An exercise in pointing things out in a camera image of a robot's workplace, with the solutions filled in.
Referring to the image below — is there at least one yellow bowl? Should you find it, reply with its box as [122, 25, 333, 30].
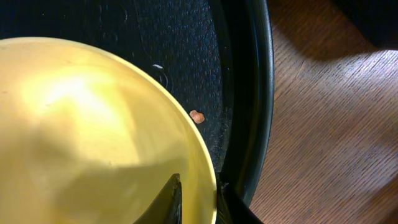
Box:
[1, 37, 217, 223]

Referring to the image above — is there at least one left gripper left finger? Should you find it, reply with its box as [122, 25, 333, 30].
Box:
[134, 174, 182, 224]

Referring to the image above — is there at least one small brown food crumb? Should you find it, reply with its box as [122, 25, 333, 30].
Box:
[189, 110, 205, 124]

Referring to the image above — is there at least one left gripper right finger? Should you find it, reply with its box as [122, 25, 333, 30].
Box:
[216, 181, 262, 224]

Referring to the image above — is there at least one round black tray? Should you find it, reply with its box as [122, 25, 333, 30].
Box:
[1, 0, 274, 208]

